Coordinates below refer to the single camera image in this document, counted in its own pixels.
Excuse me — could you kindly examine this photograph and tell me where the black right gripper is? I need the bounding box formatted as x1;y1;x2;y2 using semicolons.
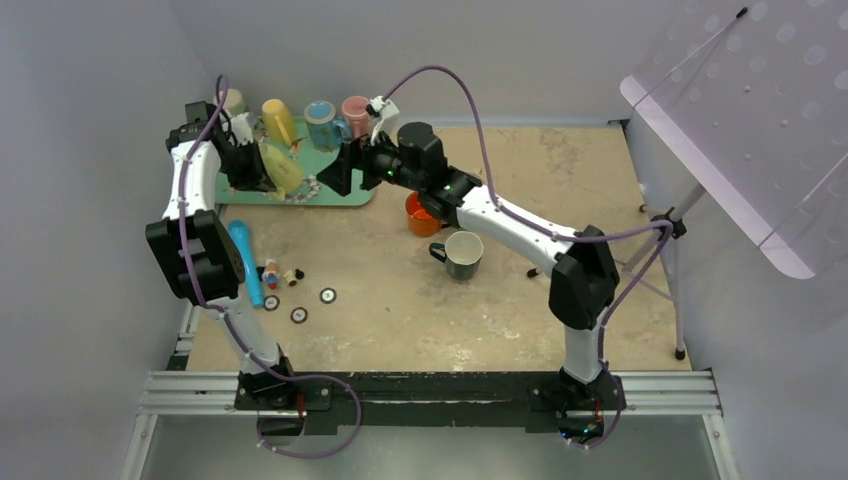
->
318;124;425;197

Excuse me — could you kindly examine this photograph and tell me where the blue handled mug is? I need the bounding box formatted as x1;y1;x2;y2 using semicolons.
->
304;101;353;152

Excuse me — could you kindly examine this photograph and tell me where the light green mug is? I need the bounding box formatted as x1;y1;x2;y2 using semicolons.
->
259;143;304;202

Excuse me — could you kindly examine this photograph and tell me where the pink ghost mug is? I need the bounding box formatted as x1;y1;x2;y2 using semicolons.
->
341;96;373;139

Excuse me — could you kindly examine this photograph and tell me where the orange mug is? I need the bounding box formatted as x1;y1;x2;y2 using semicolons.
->
405;192;442;237

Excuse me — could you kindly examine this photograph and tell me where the dark green mug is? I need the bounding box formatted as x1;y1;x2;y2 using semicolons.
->
428;231;484;281

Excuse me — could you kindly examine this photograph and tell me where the yellow mug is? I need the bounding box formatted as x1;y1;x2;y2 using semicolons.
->
261;99;297;147

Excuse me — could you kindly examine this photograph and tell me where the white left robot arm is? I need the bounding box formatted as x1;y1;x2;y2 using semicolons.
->
145;101;298;409

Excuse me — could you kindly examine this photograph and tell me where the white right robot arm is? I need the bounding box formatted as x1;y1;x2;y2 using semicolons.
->
317;122;620;407

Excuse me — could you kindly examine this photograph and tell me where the beige tall mug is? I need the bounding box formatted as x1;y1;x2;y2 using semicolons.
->
220;88;251;118

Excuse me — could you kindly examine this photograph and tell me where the green floral tray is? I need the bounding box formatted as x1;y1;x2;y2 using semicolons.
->
215;117;373;207

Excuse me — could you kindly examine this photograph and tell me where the blue plastic tube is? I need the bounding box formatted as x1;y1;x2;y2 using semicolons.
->
227;220;264;309

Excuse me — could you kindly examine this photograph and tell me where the small beige black toy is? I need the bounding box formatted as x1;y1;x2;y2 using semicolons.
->
283;268;305;287

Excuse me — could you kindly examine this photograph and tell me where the small colourful toy figure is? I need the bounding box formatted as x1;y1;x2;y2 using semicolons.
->
261;259;280;290

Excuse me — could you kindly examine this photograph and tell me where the round black white disc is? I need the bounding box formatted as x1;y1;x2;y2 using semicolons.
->
319;287;338;304

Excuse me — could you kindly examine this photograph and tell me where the round dark disc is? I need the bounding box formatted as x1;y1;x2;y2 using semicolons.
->
263;295;280;311

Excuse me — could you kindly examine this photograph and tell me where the round brown white disc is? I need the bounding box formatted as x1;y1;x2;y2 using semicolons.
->
290;307;309;324

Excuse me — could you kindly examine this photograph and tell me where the white tripod stand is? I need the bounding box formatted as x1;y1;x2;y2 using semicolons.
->
616;183;706;361

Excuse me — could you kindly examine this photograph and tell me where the translucent perforated panel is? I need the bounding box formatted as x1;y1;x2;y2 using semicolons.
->
620;1;847;279

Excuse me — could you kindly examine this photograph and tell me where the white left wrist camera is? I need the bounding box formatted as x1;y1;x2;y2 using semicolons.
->
223;112;256;146

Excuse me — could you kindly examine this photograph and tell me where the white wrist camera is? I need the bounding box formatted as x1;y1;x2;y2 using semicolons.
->
223;112;256;146
366;96;400;146

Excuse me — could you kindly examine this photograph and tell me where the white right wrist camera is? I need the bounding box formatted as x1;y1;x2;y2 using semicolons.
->
366;96;400;146

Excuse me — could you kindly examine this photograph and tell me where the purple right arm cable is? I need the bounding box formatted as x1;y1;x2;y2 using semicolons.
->
380;64;674;452

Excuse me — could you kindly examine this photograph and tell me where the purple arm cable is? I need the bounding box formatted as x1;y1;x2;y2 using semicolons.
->
177;74;364;462
380;64;674;452

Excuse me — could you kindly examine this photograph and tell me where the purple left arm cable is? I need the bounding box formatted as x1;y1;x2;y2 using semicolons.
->
177;74;364;462

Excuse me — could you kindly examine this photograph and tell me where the aluminium frame rail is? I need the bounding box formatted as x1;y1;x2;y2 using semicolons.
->
122;299;740;479

